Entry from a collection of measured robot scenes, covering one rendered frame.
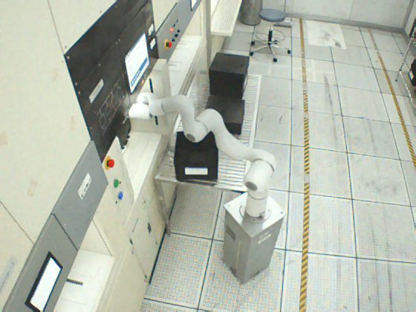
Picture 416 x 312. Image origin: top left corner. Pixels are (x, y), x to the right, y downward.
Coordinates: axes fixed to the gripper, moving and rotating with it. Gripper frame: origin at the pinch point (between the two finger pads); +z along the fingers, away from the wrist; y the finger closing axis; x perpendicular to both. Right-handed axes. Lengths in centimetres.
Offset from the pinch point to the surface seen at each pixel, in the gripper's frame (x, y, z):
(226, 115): -33, 42, -71
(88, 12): 82, -40, -29
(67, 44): 79, -58, -29
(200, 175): -39, -11, -62
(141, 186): -32, -31, -30
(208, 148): -42, 16, -62
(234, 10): -35, 238, -54
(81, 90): 59, -58, -30
